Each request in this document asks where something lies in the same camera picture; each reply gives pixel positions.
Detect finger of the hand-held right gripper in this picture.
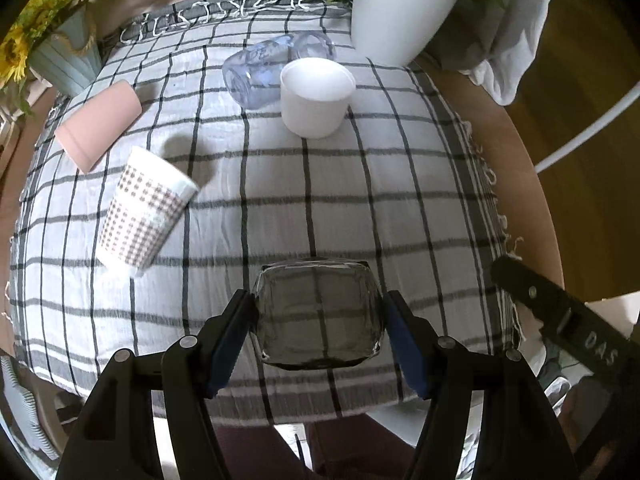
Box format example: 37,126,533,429
489,255,640,386

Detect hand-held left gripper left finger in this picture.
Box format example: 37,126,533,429
56,289,260,480

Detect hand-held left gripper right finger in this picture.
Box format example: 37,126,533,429
381,290,581,480

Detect smoky square glass cup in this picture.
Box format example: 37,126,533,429
250,256,387,372

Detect dotted paper cup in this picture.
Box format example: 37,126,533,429
96,147,201,279

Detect pink plastic cup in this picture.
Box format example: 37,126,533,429
54,80,144,175

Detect white ceramic cup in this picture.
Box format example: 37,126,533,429
279,57,357,139

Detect clear glass cup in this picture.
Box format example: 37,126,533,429
222,31,336,109

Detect checkered tablecloth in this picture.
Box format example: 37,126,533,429
4,0,527,425

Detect white tube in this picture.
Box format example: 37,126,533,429
534,82,640,173

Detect white plant pot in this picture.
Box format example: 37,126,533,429
350,0,458,67

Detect light blue ribbed vase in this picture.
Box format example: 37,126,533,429
27,7,104,97

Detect yellow sunflowers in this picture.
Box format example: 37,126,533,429
0,0,160,118

